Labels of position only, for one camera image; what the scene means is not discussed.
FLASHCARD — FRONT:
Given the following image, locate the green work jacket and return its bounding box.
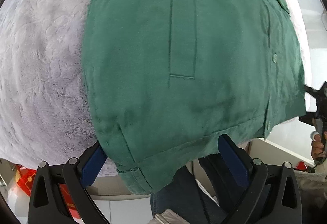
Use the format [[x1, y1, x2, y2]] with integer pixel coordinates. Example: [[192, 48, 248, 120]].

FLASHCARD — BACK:
[[82, 0, 305, 195]]

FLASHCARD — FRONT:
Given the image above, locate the person's right hand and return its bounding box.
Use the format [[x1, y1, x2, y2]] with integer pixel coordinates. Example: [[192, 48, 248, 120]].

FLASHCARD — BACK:
[[311, 131, 326, 161]]

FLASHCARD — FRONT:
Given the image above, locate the red floor object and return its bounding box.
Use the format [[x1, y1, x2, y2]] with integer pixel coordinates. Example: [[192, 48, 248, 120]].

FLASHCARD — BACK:
[[15, 165, 81, 220]]

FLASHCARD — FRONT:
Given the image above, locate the lavender bed blanket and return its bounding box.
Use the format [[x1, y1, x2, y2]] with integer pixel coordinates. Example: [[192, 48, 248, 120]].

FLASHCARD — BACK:
[[0, 0, 121, 179]]

